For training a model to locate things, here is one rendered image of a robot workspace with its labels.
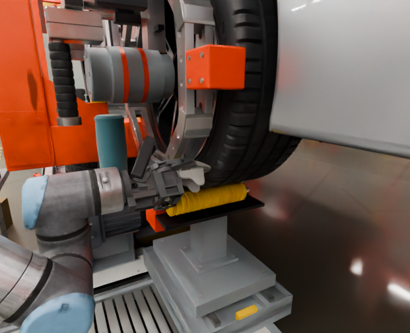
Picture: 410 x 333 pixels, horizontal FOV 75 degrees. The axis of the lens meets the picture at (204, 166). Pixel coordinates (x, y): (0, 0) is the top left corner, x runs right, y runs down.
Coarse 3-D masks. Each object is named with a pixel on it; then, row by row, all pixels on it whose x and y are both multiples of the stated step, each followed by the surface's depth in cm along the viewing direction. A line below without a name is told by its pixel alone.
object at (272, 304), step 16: (144, 256) 114; (160, 272) 103; (160, 288) 96; (176, 288) 94; (272, 288) 94; (176, 304) 87; (240, 304) 87; (256, 304) 87; (272, 304) 85; (288, 304) 88; (176, 320) 84; (192, 320) 81; (208, 320) 79; (224, 320) 81; (240, 320) 79; (256, 320) 83; (272, 320) 86
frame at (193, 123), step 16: (176, 0) 50; (192, 0) 49; (208, 0) 51; (176, 16) 51; (192, 16) 49; (208, 16) 50; (128, 32) 86; (192, 32) 50; (208, 32) 51; (192, 48) 50; (192, 96) 53; (208, 96) 54; (128, 112) 96; (144, 112) 97; (192, 112) 54; (208, 112) 55; (144, 128) 96; (176, 128) 58; (192, 128) 54; (208, 128) 56; (176, 144) 60; (192, 144) 62; (160, 160) 85
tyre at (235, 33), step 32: (224, 0) 51; (256, 0) 51; (224, 32) 52; (256, 32) 50; (256, 64) 51; (224, 96) 55; (256, 96) 53; (224, 128) 57; (256, 128) 57; (224, 160) 60; (256, 160) 65
